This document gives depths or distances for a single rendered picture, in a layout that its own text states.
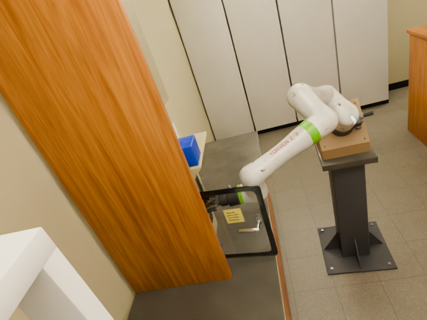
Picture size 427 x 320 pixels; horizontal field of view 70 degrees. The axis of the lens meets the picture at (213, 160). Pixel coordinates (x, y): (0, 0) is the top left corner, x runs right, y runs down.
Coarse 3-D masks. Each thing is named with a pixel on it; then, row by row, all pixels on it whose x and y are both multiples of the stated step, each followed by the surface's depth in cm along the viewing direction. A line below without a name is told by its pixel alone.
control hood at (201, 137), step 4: (204, 132) 144; (196, 136) 143; (200, 136) 142; (204, 136) 140; (196, 140) 139; (200, 140) 137; (204, 140) 136; (200, 144) 134; (204, 144) 134; (200, 148) 131; (204, 148) 132; (200, 156) 124; (200, 160) 122; (200, 164) 119; (192, 168) 118; (196, 168) 118; (200, 168) 118; (192, 172) 119; (196, 172) 119
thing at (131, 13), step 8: (128, 0) 115; (128, 8) 113; (128, 16) 111; (136, 16) 119; (136, 24) 117; (136, 32) 115; (144, 40) 122; (144, 48) 120; (144, 56) 118; (152, 64) 126; (152, 72) 123; (160, 80) 131; (160, 88) 128
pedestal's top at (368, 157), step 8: (368, 152) 187; (320, 160) 195; (328, 160) 193; (336, 160) 190; (344, 160) 188; (352, 160) 185; (360, 160) 184; (368, 160) 183; (376, 160) 182; (328, 168) 189; (336, 168) 189
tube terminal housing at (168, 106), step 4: (168, 100) 136; (168, 104) 134; (168, 108) 133; (172, 108) 139; (168, 112) 132; (172, 112) 137; (172, 116) 136; (172, 120) 135; (176, 120) 140; (176, 124) 139; (180, 128) 144; (180, 132) 143; (180, 136) 142; (196, 176) 159; (196, 180) 160; (200, 180) 158; (196, 184) 160; (200, 184) 161; (200, 188) 162
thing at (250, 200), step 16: (208, 192) 123; (224, 192) 121; (240, 192) 120; (256, 192) 118; (208, 208) 128; (224, 208) 126; (240, 208) 124; (256, 208) 123; (224, 224) 131; (240, 224) 129; (256, 224) 128; (224, 240) 136; (240, 240) 135; (256, 240) 133; (272, 240) 131; (240, 256) 140; (256, 256) 138
